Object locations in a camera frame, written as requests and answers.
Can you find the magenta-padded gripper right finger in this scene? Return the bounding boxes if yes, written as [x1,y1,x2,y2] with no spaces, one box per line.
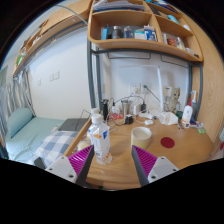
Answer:
[131,144,180,187]

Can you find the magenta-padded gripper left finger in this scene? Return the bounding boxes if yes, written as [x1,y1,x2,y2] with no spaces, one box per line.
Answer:
[45,144,95,188]

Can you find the clear plastic water bottle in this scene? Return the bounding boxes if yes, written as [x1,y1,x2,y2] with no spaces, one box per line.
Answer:
[88,113,113,166]

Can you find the blue checked blanket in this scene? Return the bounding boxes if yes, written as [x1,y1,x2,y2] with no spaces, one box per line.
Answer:
[31,130,79,166]

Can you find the pale round wrapped bun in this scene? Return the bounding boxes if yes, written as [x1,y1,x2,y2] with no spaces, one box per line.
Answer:
[77,140,93,152]

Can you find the flat round red coaster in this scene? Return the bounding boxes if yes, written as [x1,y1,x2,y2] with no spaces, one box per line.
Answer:
[160,136,176,149]

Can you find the black phone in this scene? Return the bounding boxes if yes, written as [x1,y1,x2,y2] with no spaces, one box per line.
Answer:
[33,156,48,169]

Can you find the white ceramic mug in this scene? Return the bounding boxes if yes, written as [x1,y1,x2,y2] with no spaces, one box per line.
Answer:
[130,126,153,150]

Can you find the grey laptop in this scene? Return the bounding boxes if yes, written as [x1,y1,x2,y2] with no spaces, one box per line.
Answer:
[58,117,89,132]

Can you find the white power strip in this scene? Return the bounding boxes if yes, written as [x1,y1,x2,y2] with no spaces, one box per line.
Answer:
[138,111,154,120]

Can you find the black charger block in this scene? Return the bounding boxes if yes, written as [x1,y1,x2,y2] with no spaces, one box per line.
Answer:
[124,114,134,125]

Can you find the white squeeze tube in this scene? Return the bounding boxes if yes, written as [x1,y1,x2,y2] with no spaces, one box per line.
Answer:
[189,121,204,128]

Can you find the white power adapter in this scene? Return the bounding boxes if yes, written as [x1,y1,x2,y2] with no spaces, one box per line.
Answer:
[132,103,143,116]

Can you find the red packet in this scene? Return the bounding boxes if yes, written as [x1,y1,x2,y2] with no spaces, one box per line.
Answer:
[108,113,124,121]

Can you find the steel tumbler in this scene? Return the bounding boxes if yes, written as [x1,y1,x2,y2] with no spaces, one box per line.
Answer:
[120,99,132,119]

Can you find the black electric shaver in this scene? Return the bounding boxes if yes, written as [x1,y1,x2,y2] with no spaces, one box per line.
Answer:
[100,98,110,121]

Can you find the small tree figurine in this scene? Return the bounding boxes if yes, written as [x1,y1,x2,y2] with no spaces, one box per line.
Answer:
[169,87,181,113]

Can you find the clear spray bottle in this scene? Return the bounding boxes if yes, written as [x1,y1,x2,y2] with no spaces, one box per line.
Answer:
[190,90,198,114]

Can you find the white desk lamp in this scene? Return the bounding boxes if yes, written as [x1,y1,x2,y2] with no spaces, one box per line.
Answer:
[119,64,166,114]

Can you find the striped curtain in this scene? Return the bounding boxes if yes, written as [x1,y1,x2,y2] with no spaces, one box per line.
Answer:
[0,71,34,134]

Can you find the wooden shelf unit with items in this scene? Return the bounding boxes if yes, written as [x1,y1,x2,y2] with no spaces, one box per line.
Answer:
[87,0,204,63]

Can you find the dark lamp cable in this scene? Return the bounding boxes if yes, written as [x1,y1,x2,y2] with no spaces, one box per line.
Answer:
[143,85,161,103]

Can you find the white wall-mounted device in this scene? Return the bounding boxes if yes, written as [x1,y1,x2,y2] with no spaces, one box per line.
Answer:
[164,86,173,98]

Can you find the white wall outlets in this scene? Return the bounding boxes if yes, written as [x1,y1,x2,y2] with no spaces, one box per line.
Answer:
[129,83,151,94]

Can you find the white wall light switches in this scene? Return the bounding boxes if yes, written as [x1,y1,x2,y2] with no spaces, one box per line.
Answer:
[49,70,61,82]

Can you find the grey metal bed frame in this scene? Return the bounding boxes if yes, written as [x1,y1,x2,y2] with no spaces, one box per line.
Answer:
[86,39,204,118]

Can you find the wooden bunk bed rail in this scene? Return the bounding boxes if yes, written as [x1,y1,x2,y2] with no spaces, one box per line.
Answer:
[12,0,93,78]

